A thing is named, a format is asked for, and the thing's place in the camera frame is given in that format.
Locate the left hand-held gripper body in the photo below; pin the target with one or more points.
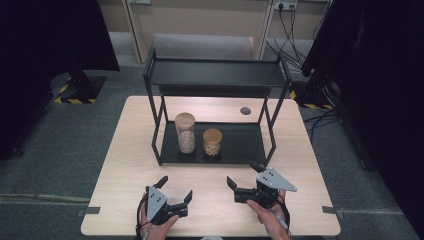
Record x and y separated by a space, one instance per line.
155 201

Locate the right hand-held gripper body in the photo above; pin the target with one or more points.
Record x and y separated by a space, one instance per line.
273 180

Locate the medium glass jar wooden lid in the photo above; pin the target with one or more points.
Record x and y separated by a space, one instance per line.
212 136

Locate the tall glass jar wooden lid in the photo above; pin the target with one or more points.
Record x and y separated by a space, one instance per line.
185 121

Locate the black two-tier metal rack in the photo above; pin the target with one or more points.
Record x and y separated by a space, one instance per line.
213 73

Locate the person's left hand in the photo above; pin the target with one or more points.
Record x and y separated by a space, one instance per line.
153 231

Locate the person's right hand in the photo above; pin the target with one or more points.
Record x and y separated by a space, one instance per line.
271 220

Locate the dark round table grommet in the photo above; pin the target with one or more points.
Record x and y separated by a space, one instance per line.
245 111

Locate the grey floor tape piece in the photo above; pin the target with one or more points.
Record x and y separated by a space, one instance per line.
335 211
90 210

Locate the stand base with hazard tape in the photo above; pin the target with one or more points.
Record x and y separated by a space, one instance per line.
310 96
81 88

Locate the dark curtain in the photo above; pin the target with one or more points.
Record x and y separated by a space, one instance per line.
46 50
383 83

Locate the white power strip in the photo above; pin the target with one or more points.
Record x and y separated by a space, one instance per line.
286 4

